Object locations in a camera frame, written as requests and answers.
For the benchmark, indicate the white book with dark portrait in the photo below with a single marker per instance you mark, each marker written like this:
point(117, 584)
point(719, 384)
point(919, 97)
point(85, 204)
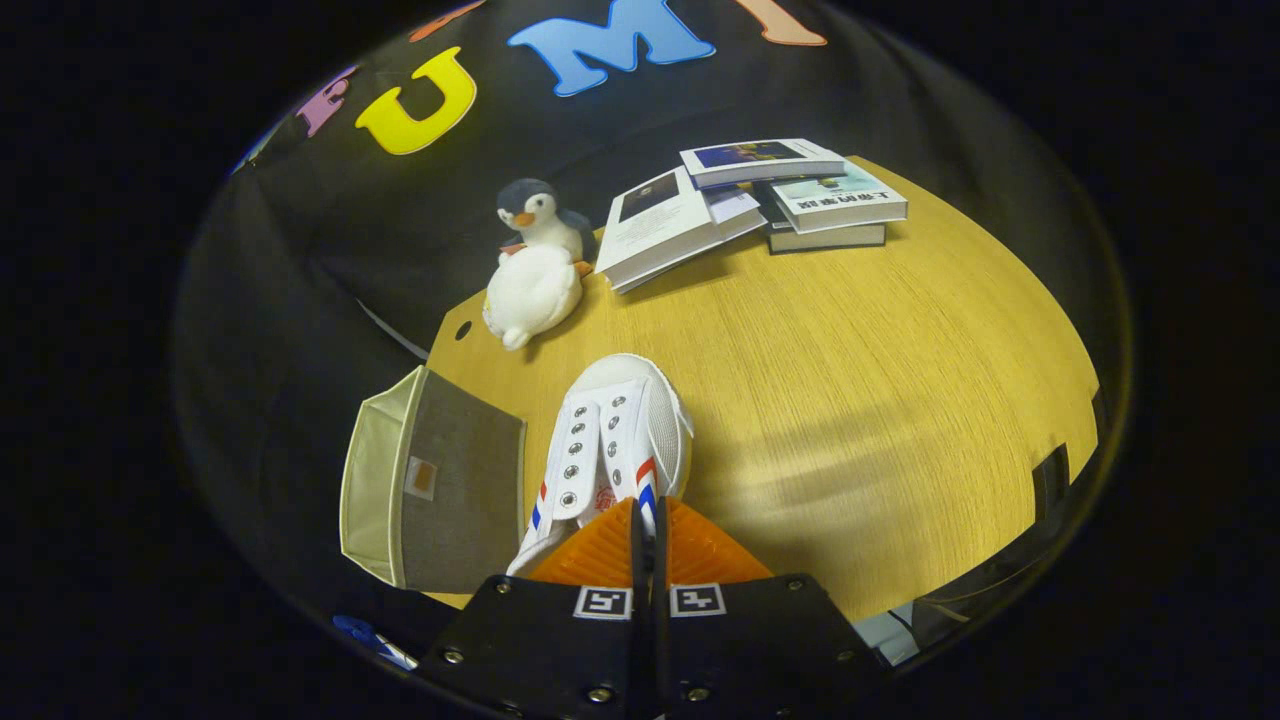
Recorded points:
point(655, 230)

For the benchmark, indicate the grey fabric storage box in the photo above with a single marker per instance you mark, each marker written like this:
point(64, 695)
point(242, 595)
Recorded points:
point(465, 480)

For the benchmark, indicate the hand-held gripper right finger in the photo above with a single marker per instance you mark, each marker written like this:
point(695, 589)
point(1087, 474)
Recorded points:
point(760, 640)

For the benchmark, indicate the grey penguin plush toy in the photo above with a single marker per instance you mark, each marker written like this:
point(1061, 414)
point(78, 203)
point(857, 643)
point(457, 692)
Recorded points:
point(545, 225)

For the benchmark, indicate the book with blue picture cover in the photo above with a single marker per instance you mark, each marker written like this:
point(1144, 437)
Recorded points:
point(765, 158)

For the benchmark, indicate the black backdrop cloth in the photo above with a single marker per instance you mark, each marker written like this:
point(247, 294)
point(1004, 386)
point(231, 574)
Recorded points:
point(300, 300)

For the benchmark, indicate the plain white book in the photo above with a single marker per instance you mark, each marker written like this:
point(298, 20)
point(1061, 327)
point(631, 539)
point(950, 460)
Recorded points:
point(735, 205)

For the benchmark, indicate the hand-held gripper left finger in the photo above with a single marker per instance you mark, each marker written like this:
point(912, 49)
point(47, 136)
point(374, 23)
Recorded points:
point(560, 650)

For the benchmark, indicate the dark grey book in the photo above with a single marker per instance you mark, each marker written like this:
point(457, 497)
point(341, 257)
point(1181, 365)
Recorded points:
point(830, 240)

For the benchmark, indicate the blue lit screen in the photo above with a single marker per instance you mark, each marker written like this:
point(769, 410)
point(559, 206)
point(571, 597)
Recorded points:
point(355, 630)

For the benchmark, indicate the white striped canvas shoe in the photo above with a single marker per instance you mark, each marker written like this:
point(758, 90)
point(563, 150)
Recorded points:
point(620, 420)

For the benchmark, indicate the book with pale teal cover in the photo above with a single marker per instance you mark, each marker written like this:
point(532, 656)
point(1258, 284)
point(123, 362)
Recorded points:
point(840, 200)

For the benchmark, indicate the white round plush toy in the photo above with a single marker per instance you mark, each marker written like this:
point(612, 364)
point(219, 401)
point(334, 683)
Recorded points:
point(530, 295)

